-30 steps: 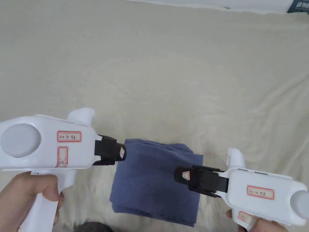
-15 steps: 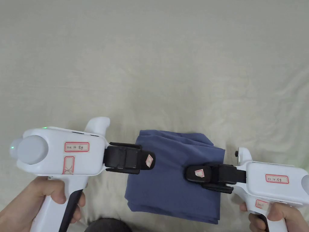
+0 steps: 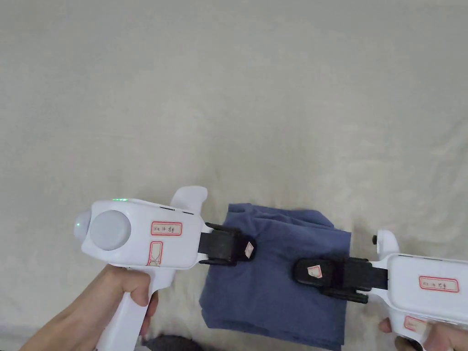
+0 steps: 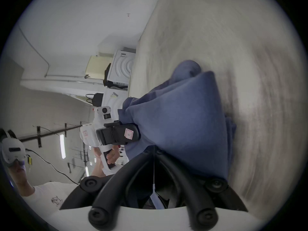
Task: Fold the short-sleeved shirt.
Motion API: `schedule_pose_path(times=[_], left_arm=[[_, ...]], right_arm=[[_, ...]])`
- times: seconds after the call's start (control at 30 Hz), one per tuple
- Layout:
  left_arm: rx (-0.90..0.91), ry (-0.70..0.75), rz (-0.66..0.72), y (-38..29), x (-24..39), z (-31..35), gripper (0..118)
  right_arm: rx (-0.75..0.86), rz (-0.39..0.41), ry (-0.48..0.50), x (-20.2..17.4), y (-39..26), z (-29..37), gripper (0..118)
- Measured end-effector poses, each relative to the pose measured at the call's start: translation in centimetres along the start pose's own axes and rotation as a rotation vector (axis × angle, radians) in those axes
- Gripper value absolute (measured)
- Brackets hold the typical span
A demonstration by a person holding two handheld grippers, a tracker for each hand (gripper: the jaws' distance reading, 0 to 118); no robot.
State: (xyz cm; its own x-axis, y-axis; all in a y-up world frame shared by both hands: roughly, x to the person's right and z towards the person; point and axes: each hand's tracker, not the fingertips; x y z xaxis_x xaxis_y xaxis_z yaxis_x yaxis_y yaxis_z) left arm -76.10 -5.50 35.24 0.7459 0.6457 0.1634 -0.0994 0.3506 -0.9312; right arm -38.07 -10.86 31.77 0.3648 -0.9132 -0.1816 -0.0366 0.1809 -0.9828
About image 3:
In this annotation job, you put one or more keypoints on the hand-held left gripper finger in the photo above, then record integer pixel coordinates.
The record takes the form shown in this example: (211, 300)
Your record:
(228, 246)

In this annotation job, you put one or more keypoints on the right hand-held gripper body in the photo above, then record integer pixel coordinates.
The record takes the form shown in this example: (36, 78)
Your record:
(420, 285)

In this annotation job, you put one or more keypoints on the person's left forearm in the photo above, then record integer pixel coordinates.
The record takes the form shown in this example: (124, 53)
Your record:
(38, 343)

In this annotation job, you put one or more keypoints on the bed with beige sheet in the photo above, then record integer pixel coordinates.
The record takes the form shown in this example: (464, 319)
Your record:
(226, 95)

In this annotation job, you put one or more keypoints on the person's left hand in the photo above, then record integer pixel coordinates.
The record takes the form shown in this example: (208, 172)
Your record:
(98, 303)

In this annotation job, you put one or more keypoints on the person's right hand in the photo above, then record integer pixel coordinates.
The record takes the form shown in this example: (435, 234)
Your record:
(448, 338)

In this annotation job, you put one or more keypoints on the person's body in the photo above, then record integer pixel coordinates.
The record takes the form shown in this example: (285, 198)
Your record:
(172, 345)

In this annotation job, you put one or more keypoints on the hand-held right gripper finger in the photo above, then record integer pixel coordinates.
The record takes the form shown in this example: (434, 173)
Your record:
(340, 276)

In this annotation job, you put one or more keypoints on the dark blue garment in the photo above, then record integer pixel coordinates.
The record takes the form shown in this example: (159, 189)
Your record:
(270, 299)

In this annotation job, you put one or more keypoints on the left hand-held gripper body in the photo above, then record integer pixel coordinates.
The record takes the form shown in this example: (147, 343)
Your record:
(139, 234)

